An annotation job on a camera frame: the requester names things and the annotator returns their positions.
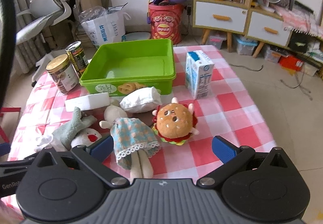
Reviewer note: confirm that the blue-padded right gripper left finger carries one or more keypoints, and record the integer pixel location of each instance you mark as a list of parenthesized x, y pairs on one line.
[(99, 150)]

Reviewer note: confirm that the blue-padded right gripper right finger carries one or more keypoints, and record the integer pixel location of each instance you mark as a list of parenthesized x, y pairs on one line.
[(227, 152)]

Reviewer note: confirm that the white plush with red cheeks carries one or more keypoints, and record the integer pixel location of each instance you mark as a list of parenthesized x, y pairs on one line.
[(86, 137)]

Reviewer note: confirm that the rabbit doll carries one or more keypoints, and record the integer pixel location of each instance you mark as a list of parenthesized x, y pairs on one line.
[(134, 142)]

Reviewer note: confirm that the grey-green plush towel toy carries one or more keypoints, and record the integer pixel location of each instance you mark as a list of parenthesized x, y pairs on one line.
[(68, 131)]

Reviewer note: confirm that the hamburger plush toy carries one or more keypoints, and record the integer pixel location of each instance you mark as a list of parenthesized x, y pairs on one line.
[(175, 123)]

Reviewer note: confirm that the red white checkered tablecloth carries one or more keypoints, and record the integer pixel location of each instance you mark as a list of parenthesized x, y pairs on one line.
[(227, 111)]

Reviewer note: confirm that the white foam block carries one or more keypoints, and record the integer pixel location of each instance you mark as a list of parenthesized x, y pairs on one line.
[(88, 102)]

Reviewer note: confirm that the white folded cloth bundle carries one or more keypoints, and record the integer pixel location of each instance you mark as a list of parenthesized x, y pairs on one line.
[(141, 100)]

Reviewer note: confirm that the cookie jar with gold lid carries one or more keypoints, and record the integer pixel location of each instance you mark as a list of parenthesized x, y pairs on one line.
[(62, 73)]

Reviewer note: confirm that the green plastic bin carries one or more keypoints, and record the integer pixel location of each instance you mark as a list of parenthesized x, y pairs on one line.
[(122, 68)]

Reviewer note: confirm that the blue white milk carton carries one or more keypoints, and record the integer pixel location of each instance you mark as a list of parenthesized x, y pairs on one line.
[(198, 73)]

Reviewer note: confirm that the dark tin can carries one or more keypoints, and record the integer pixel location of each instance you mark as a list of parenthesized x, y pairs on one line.
[(77, 57)]

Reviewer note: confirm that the blue lid storage box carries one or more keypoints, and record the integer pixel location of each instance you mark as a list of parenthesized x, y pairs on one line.
[(243, 45)]

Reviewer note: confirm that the clear plastic storage box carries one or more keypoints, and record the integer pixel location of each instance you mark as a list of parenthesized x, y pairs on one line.
[(217, 38)]

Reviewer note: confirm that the white bathroom scale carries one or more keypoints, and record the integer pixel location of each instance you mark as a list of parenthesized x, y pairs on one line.
[(134, 36)]

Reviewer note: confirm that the white paper sack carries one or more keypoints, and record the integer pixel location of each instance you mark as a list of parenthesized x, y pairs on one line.
[(104, 26)]

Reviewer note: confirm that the red snack barrel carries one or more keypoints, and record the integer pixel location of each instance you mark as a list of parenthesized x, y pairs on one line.
[(165, 21)]

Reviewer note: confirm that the white office chair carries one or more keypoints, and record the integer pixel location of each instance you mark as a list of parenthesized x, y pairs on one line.
[(46, 13)]

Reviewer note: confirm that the wooden cabinet with drawers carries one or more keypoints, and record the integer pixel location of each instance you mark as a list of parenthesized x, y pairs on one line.
[(241, 17)]

